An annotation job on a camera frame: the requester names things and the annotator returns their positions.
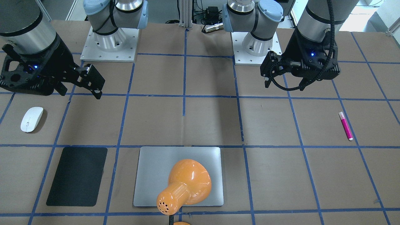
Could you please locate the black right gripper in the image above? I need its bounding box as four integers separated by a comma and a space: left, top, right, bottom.
0, 35, 105, 100

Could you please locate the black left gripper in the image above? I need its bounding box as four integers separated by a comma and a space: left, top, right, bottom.
260, 29, 341, 91

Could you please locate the white computer mouse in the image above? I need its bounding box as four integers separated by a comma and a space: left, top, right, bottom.
20, 107, 44, 133

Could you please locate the pink marker pen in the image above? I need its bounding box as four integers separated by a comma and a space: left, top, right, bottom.
338, 112, 354, 141

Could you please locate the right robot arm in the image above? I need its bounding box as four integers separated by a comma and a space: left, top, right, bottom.
1, 0, 148, 99

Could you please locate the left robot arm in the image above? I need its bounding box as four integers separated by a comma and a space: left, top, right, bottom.
222, 0, 357, 91

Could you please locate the black mousepad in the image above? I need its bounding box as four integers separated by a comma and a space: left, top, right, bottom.
46, 147, 108, 207

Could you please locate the silver laptop notebook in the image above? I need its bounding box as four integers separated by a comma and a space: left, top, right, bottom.
132, 146, 224, 207

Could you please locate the orange desk lamp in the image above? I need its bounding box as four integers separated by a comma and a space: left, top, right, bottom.
156, 159, 212, 225

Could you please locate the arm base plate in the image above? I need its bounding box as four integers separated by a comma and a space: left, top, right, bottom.
80, 28, 140, 63
231, 32, 282, 66

